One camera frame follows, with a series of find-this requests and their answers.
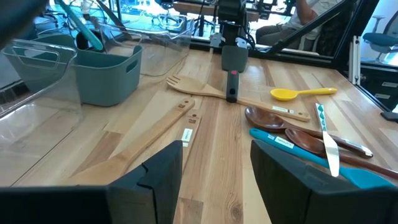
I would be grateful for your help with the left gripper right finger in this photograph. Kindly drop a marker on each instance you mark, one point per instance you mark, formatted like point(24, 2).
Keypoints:
point(280, 186)

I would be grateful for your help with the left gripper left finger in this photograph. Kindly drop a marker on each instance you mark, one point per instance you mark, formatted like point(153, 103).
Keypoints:
point(155, 186)

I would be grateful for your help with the wooden slotted spatula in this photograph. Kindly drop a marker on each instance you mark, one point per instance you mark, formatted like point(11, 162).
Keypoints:
point(149, 137)

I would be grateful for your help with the long dark wooden spoon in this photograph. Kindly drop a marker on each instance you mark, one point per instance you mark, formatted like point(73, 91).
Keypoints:
point(304, 141)

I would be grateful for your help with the blue silicone spoon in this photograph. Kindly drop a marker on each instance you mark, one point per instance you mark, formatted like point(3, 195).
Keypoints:
point(367, 179)

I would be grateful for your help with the yellow silicone spoon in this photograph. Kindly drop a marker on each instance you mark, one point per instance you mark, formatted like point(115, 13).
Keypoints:
point(283, 94)

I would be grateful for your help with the wooden spork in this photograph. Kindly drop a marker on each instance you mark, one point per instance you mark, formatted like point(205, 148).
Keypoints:
point(199, 88)

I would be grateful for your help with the black rectangular-head spatula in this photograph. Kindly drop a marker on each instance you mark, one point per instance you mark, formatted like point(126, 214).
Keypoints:
point(233, 59)

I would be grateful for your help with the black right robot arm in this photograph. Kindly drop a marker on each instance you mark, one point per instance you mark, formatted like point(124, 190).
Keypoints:
point(231, 12)

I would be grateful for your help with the short dark wooden spoon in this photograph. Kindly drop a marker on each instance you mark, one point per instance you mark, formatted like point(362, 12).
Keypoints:
point(264, 119)

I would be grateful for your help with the teal plastic bin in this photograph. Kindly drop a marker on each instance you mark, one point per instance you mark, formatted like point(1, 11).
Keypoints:
point(105, 81)

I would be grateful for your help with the clear plastic bin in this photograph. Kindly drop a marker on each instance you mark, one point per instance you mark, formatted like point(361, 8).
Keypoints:
point(37, 124)
point(168, 46)

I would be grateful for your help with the person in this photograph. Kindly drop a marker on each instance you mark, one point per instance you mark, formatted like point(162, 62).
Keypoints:
point(311, 12)

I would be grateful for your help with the office chair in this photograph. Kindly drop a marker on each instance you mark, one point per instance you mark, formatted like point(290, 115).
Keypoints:
point(379, 39)

